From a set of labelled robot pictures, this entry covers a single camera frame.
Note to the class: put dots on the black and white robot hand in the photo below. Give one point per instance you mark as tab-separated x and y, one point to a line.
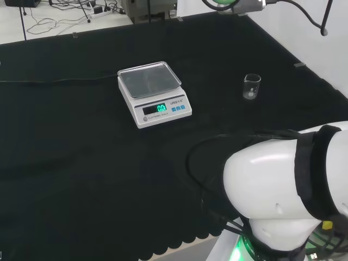
221	2

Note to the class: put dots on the small clear glass beaker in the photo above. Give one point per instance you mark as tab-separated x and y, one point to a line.
251	88

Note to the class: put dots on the pale board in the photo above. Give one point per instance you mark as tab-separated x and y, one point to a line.
193	8

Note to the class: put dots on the grey metal box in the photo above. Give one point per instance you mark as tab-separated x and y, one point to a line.
146	8

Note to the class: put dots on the white power strip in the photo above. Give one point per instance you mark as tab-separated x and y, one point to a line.
108	13

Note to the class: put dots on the white electronic balance steel pan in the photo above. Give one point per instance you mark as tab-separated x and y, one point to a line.
152	92

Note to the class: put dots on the black tripod leg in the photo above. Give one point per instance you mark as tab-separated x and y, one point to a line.
85	12

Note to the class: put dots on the black equipment case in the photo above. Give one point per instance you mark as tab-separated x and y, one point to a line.
21	2

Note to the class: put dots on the black bench cloth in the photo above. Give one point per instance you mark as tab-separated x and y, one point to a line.
81	168

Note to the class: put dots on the yellow connector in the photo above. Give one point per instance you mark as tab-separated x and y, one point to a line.
327	225

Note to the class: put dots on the silver usb plug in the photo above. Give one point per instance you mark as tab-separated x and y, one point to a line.
314	256

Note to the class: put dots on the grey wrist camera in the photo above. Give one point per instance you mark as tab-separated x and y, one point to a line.
248	5

